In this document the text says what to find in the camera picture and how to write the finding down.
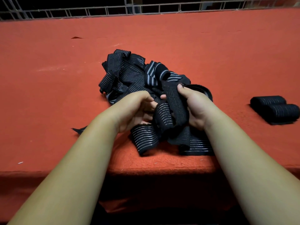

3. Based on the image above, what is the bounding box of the person's left hand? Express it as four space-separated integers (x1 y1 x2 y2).
112 91 159 134

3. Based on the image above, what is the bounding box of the person's right hand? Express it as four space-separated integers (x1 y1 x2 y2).
160 84 216 130

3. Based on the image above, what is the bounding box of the black striped elastic strap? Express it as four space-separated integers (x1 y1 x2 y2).
152 81 191 150

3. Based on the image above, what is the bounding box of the person's right forearm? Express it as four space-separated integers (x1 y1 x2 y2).
203 106 300 225

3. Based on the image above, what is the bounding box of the person's left forearm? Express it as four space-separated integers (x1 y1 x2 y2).
7 103 122 225

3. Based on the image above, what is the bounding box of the pile of black striped bands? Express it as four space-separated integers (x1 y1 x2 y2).
98 49 215 156

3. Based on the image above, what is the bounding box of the small black fabric scrap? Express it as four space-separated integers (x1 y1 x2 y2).
71 126 88 135

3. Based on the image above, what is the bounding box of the red felt table cover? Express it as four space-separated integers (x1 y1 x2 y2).
0 8 300 223

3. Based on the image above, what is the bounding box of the rolled black striped strap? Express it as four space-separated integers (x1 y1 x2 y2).
264 104 300 125
250 96 287 111

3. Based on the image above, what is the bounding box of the grey metal wire grid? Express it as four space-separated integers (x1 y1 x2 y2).
0 0 300 22

